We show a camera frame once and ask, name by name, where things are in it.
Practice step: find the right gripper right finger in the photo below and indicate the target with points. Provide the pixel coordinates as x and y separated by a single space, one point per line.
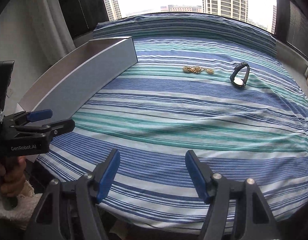
200 174

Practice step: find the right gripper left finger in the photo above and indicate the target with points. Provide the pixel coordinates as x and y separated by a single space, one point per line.
104 174

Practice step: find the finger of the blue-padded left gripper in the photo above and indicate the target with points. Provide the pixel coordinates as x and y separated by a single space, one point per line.
39 115
60 128

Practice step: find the white cardboard box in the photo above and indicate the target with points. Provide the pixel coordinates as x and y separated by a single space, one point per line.
74 79

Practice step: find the gold chain earrings cluster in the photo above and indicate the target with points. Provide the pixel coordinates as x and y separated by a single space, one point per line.
197 70

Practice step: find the white fluffy rug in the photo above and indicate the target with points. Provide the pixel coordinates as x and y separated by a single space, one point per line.
18 210

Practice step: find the blue green striped bedsheet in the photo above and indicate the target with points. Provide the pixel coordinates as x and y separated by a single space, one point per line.
153 113

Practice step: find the left white curtain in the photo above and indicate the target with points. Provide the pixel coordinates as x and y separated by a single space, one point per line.
57 34

